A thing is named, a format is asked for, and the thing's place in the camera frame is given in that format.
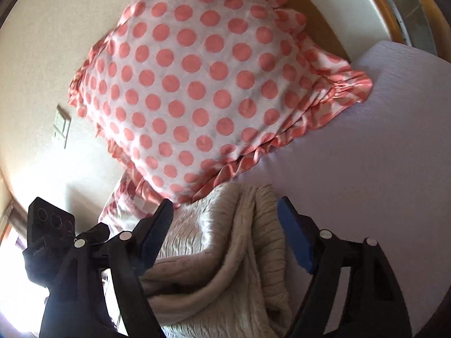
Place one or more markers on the wooden framed bright window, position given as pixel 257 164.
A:
pixel 14 281

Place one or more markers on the wooden headboard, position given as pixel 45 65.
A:
pixel 317 17

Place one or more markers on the metal framed window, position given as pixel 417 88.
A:
pixel 412 7

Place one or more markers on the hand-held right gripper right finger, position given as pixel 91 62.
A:
pixel 297 243

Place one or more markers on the pink polka dot pillow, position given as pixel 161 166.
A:
pixel 197 84

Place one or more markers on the lavender bed sheet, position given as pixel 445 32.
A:
pixel 370 148

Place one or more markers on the white wall switch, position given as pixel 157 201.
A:
pixel 61 126

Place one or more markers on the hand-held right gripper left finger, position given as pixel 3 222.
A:
pixel 154 241

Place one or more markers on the beige knitted sweater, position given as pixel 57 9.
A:
pixel 218 253

